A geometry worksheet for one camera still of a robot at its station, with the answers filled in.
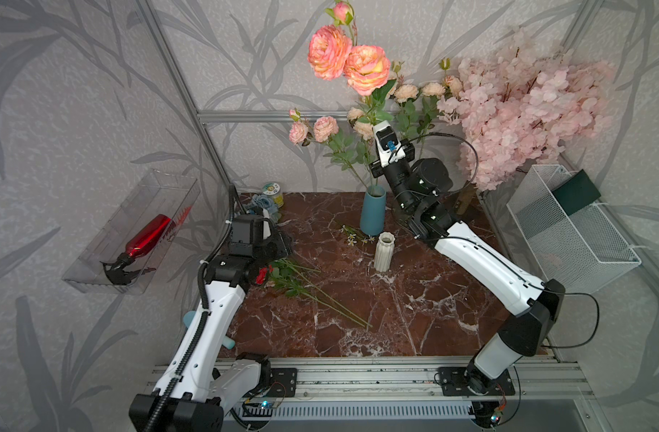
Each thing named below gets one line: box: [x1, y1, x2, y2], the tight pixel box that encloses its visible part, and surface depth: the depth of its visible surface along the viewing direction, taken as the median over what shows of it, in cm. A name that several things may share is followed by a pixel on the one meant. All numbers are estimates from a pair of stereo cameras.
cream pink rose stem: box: [393, 83, 420, 142], surface depth 86 cm
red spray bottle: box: [99, 214, 174, 286], surface depth 62 cm
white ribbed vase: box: [374, 231, 396, 273], surface depth 88 cm
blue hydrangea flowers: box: [248, 194, 281, 223], surface depth 101 cm
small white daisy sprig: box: [340, 225, 376, 247], surface depth 106 cm
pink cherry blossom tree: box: [437, 27, 616, 189], surface depth 73 cm
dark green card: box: [551, 169, 602, 216], surface depth 73 cm
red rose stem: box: [255, 258, 373, 329], surface depth 93 cm
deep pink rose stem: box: [307, 0, 397, 131], surface depth 42 cm
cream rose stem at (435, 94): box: [416, 57, 464, 161], surface depth 85 cm
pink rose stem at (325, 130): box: [288, 108, 370, 190], surface depth 75 cm
